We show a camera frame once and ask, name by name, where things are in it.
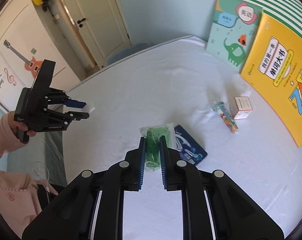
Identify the green sponge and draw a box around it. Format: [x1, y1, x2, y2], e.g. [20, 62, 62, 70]
[140, 123, 176, 172]

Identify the pink sleeve left forearm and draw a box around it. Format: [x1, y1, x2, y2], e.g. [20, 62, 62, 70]
[0, 112, 28, 159]

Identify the left hand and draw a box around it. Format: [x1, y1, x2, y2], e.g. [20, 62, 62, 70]
[8, 111, 37, 144]

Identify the green quilted bed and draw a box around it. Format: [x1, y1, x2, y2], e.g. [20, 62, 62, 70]
[7, 132, 67, 186]

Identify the blue quilted bed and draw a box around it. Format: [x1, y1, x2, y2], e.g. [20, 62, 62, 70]
[107, 43, 149, 66]

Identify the white wardrobe with guitar sticker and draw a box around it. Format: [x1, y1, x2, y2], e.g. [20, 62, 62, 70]
[0, 0, 86, 112]

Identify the dark blue wrapper packet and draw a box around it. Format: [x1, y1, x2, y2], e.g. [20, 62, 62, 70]
[174, 125, 207, 165]

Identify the white room door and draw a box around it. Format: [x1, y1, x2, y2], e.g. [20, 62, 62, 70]
[58, 0, 131, 68]

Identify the white mattress with blue piping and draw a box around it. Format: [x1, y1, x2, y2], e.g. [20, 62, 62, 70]
[63, 37, 302, 235]

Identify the small pink white box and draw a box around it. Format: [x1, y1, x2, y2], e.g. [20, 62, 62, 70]
[229, 96, 253, 120]

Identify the yellow word book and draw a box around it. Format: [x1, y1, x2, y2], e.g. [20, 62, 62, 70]
[240, 14, 302, 146]

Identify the green elephant book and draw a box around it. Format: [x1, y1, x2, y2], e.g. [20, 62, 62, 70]
[206, 0, 263, 73]

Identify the white earphone cable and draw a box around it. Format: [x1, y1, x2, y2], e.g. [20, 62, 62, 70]
[30, 160, 52, 205]

